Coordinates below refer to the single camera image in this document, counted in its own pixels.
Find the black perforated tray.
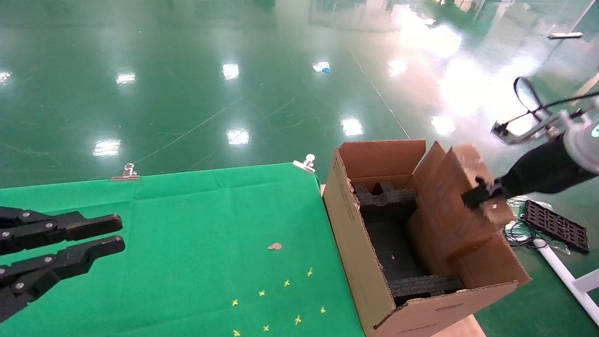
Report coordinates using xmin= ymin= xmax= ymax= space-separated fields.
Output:
xmin=523 ymin=200 xmax=590 ymax=255

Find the green table cloth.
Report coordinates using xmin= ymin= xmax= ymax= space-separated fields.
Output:
xmin=0 ymin=162 xmax=365 ymax=337

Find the thin dark cable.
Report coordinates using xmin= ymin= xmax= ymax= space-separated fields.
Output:
xmin=501 ymin=91 xmax=599 ymax=127

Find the dark gray flat panel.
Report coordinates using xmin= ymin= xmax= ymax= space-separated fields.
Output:
xmin=364 ymin=219 xmax=433 ymax=282

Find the small brown cardboard box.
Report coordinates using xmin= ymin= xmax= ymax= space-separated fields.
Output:
xmin=406 ymin=144 xmax=516 ymax=268

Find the white metal frame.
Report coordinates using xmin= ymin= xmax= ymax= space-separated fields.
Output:
xmin=536 ymin=240 xmax=599 ymax=324

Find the thin black floor cable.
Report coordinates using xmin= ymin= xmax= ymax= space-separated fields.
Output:
xmin=503 ymin=219 xmax=547 ymax=249

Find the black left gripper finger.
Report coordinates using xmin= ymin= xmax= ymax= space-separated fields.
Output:
xmin=0 ymin=235 xmax=126 ymax=323
xmin=0 ymin=207 xmax=124 ymax=256

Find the gray camera mounting bracket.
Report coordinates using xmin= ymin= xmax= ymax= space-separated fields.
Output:
xmin=491 ymin=110 xmax=588 ymax=146

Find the thick black looped cable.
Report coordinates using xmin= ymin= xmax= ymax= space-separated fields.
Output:
xmin=513 ymin=76 xmax=550 ymax=121

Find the silver binder clip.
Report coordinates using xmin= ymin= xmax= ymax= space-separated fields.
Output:
xmin=293 ymin=154 xmax=316 ymax=174
xmin=111 ymin=163 xmax=140 ymax=182

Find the large open cardboard carton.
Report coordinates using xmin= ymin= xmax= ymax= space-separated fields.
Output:
xmin=323 ymin=139 xmax=532 ymax=337

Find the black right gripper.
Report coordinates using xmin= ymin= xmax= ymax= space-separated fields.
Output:
xmin=462 ymin=133 xmax=599 ymax=210

